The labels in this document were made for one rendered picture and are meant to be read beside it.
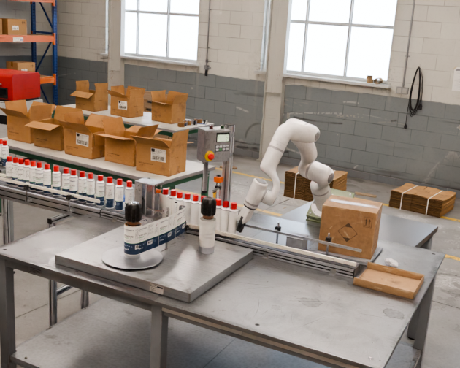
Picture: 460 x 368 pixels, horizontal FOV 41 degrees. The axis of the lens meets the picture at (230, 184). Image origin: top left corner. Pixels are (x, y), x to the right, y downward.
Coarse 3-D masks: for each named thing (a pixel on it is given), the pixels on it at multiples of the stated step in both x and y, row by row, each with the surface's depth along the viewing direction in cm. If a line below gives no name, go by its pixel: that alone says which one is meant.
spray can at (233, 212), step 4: (232, 204) 350; (236, 204) 351; (232, 208) 351; (236, 208) 351; (232, 212) 351; (236, 212) 351; (232, 216) 351; (236, 216) 352; (232, 220) 352; (236, 220) 352; (232, 224) 352; (236, 224) 353; (228, 228) 355; (232, 228) 353; (236, 228) 354; (228, 232) 355; (232, 232) 353; (236, 232) 355
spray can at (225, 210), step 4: (224, 204) 353; (228, 204) 353; (224, 208) 353; (228, 208) 354; (224, 212) 353; (228, 212) 353; (224, 216) 353; (228, 216) 354; (224, 220) 354; (228, 220) 355; (224, 224) 355; (228, 224) 356; (220, 228) 357; (224, 228) 355; (224, 236) 356
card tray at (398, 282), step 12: (372, 264) 334; (360, 276) 324; (372, 276) 325; (384, 276) 326; (396, 276) 327; (408, 276) 326; (420, 276) 323; (372, 288) 310; (384, 288) 307; (396, 288) 304; (408, 288) 312
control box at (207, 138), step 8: (200, 128) 355; (208, 128) 356; (216, 128) 358; (224, 128) 360; (200, 136) 355; (208, 136) 351; (200, 144) 356; (208, 144) 352; (216, 144) 355; (224, 144) 357; (200, 152) 357; (208, 152) 354; (216, 152) 356; (224, 152) 359; (200, 160) 358; (208, 160) 355; (216, 160) 357; (224, 160) 360
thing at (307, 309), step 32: (64, 224) 375; (96, 224) 379; (256, 224) 397; (288, 224) 401; (0, 256) 325; (32, 256) 324; (256, 256) 343; (384, 256) 355; (416, 256) 359; (128, 288) 294; (224, 288) 300; (256, 288) 302; (288, 288) 305; (320, 288) 307; (352, 288) 309; (224, 320) 269; (256, 320) 271; (288, 320) 273; (320, 320) 274; (352, 320) 276; (384, 320) 278; (320, 352) 248; (352, 352) 249; (384, 352) 251
